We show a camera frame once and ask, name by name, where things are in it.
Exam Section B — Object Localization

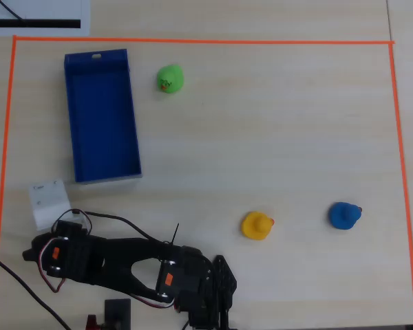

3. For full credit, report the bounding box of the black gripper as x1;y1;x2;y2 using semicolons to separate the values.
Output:
21;219;106;285

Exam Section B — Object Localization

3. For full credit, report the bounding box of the blue rectangular open box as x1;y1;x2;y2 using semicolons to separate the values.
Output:
63;48;143;185

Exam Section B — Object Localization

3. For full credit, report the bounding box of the green rubber duck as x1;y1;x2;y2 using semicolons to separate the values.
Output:
156;65;185;95

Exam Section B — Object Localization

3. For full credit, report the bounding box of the yellow rubber duck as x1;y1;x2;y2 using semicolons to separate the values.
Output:
241;210;275;241

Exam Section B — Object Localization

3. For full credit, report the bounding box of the blue rubber duck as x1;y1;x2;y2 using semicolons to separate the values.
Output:
328;201;363;230

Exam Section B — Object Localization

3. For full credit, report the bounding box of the black clamp base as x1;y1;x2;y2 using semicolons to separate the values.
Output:
85;298;132;330

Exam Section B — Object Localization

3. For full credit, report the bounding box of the white board with black strip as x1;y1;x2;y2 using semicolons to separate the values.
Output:
0;0;91;37

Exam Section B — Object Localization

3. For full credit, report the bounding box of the long horizontal orange tape strip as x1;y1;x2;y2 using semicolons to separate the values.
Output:
12;35;396;46

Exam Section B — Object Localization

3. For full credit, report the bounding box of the red white black servo wire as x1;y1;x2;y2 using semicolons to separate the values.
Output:
36;210;94;294
129;291;177;309

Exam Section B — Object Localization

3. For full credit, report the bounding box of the thick black cable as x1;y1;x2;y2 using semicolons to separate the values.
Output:
0;250;72;330

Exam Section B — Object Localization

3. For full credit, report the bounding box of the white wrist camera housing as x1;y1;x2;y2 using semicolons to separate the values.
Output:
28;179;72;232

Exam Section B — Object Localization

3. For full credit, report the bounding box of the black camera cable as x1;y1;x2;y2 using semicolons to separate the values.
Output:
51;208;175;247

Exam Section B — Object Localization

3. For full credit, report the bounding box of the thin black cable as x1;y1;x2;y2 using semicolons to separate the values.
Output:
0;0;27;21

